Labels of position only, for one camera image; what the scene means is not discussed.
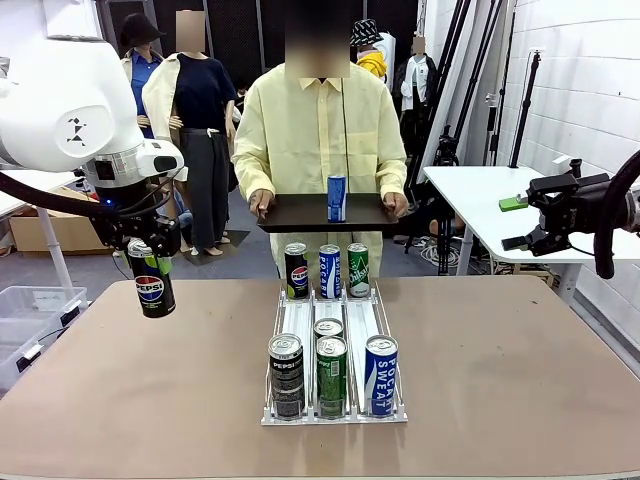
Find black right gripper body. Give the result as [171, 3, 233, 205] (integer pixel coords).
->
[527, 172, 626, 236]

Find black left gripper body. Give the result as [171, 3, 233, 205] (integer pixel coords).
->
[102, 212, 181, 259]

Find black Pepsi can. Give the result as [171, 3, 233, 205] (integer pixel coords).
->
[267, 333, 305, 421]
[127, 238, 177, 319]
[284, 242, 310, 301]

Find dark brown serving tray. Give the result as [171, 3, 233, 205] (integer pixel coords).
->
[257, 192, 400, 234]

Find blue Pocari Sweat can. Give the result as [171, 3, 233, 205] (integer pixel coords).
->
[327, 174, 348, 223]
[364, 334, 400, 418]
[318, 243, 343, 300]

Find yellow-sleeved left forearm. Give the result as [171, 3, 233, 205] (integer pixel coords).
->
[377, 154, 409, 201]

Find yellow-sleeved right forearm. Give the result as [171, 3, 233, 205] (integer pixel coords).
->
[232, 149, 277, 201]

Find person in yellow shirt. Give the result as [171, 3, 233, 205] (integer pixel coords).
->
[232, 9, 409, 281]

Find person's right hand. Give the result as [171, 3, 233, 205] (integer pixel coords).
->
[248, 188, 276, 219]

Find person's left hand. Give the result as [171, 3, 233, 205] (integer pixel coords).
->
[382, 192, 410, 220]

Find large white table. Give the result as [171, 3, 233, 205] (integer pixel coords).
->
[422, 165, 640, 304]

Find lying mannequin torso in blue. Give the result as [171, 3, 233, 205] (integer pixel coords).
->
[172, 199, 195, 254]

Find small white table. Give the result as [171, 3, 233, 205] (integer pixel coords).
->
[0, 168, 86, 290]

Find brown cardboard box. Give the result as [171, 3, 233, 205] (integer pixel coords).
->
[8, 184, 109, 254]

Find black light stand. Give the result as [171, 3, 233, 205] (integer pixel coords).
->
[508, 49, 544, 169]

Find clear plastic storage bin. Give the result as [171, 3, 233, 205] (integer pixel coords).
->
[0, 285, 89, 341]
[0, 319, 56, 391]

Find mannequin with navy top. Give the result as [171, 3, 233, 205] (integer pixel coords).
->
[142, 9, 239, 257]

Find black leaning poles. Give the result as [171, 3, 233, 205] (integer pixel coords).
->
[407, 0, 516, 201]

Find mannequin with white jacket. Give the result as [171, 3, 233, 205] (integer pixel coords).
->
[399, 37, 439, 151]

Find green Chilsung cider can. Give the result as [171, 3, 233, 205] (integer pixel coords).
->
[346, 242, 371, 299]

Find green soda can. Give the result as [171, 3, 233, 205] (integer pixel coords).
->
[315, 335, 349, 420]
[313, 317, 345, 342]

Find mannequin with black hat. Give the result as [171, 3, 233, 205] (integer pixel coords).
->
[118, 12, 169, 141]

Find clear acrylic can dispenser rack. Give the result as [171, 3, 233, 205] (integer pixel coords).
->
[260, 279, 409, 426]

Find mannequin with yellow hoodie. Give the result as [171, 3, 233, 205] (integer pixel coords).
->
[349, 18, 396, 86]

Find cable coil on floor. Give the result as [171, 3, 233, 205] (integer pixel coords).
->
[417, 232, 469, 274]

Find black camera tripod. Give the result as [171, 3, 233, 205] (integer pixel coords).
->
[432, 127, 461, 169]

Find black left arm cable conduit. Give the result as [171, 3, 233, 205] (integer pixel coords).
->
[0, 170, 174, 221]

